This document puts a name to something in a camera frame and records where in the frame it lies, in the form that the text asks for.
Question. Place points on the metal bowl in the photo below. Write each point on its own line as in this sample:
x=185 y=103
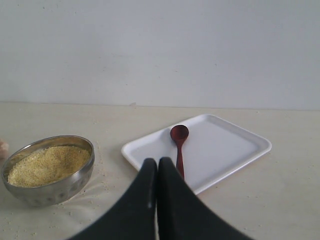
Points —
x=56 y=192

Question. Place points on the yellow millet grains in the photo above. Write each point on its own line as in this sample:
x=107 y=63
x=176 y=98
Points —
x=47 y=166

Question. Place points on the dark red wooden spoon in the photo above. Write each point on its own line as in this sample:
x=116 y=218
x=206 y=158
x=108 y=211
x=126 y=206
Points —
x=179 y=135

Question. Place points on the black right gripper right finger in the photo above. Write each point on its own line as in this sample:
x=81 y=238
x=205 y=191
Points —
x=181 y=215

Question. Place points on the white rectangular plastic tray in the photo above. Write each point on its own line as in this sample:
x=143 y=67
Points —
x=214 y=149

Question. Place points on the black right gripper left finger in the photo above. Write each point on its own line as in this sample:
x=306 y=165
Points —
x=132 y=217

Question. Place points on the beige teddy bear striped sweater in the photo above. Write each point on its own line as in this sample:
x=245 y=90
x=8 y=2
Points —
x=4 y=149

